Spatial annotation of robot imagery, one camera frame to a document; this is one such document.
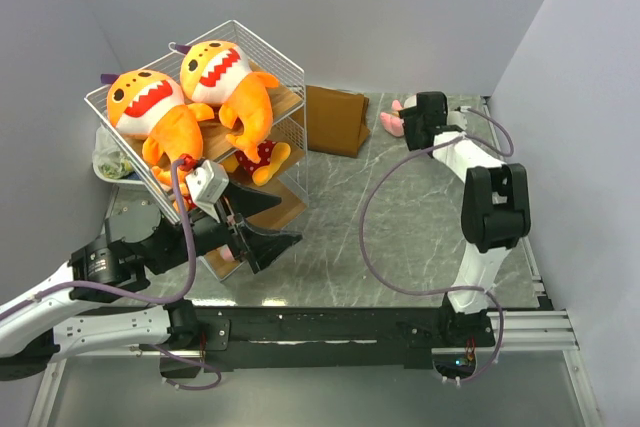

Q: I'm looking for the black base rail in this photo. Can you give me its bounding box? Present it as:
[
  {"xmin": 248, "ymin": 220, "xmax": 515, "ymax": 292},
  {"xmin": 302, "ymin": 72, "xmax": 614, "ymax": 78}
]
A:
[{"xmin": 162, "ymin": 306, "xmax": 498, "ymax": 372}]

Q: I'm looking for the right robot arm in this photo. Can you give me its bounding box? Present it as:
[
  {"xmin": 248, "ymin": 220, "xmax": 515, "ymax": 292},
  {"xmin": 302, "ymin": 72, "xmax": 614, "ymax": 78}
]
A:
[{"xmin": 392, "ymin": 92, "xmax": 531, "ymax": 346}]

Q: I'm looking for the pink striped plush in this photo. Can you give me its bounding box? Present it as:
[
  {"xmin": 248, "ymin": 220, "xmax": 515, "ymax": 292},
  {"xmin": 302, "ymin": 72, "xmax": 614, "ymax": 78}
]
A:
[
  {"xmin": 217, "ymin": 245, "xmax": 235, "ymax": 262},
  {"xmin": 379, "ymin": 100, "xmax": 405, "ymax": 138}
]

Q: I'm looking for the large orange shark plush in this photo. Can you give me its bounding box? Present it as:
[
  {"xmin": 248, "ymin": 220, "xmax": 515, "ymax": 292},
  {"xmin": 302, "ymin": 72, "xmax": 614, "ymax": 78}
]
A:
[{"xmin": 100, "ymin": 69, "xmax": 215, "ymax": 185}]

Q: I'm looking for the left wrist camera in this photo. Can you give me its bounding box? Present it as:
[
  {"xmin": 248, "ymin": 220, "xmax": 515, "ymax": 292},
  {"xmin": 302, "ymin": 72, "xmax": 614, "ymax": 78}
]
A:
[{"xmin": 180, "ymin": 155, "xmax": 229, "ymax": 218}]

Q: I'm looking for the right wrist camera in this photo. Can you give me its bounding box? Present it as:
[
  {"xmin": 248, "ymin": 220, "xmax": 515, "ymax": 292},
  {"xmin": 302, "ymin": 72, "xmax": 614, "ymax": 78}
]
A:
[{"xmin": 447, "ymin": 106, "xmax": 471, "ymax": 131}]

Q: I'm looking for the yellow plush red dress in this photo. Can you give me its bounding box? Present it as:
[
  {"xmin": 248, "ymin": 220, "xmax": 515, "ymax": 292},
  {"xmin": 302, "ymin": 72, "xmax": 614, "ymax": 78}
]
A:
[{"xmin": 221, "ymin": 140, "xmax": 291, "ymax": 186}]

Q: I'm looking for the yellow plush polka-dot dress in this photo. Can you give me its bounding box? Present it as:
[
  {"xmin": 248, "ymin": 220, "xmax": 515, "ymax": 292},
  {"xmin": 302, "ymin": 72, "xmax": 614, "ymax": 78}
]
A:
[{"xmin": 173, "ymin": 185, "xmax": 196, "ymax": 212}]

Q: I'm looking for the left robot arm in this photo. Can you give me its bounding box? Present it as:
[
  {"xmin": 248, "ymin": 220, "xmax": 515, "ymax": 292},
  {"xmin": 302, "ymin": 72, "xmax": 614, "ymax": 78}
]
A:
[{"xmin": 1, "ymin": 186, "xmax": 302, "ymax": 381}]

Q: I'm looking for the white wire wooden shelf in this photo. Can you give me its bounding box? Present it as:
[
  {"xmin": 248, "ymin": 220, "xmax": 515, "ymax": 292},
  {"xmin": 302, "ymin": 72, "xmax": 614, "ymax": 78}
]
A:
[{"xmin": 84, "ymin": 20, "xmax": 309, "ymax": 281}]

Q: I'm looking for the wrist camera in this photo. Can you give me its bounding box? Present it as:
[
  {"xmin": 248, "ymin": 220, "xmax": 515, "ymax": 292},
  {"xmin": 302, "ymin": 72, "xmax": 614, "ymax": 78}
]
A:
[
  {"xmin": 447, "ymin": 106, "xmax": 471, "ymax": 131},
  {"xmin": 180, "ymin": 155, "xmax": 229, "ymax": 218}
]

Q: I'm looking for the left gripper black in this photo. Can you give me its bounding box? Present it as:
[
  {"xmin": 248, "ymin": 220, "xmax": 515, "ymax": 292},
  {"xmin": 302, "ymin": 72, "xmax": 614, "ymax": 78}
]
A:
[{"xmin": 148, "ymin": 177, "xmax": 304, "ymax": 274}]

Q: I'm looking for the white basin with bag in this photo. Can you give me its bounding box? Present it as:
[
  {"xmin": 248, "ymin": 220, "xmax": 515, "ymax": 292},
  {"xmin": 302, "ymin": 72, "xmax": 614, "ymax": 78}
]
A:
[{"xmin": 92, "ymin": 126, "xmax": 145, "ymax": 190}]

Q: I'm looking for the orange shark plush small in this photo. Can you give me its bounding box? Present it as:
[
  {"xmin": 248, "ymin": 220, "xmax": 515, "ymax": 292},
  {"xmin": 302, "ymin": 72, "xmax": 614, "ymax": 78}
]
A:
[{"xmin": 172, "ymin": 39, "xmax": 280, "ymax": 163}]

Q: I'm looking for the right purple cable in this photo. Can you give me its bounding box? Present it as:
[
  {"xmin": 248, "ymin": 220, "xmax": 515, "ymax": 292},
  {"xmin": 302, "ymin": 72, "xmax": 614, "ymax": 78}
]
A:
[{"xmin": 358, "ymin": 106, "xmax": 516, "ymax": 391}]

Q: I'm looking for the brown folded cloth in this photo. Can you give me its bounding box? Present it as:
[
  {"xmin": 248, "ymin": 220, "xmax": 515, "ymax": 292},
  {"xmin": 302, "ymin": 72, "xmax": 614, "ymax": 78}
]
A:
[{"xmin": 292, "ymin": 85, "xmax": 370, "ymax": 158}]

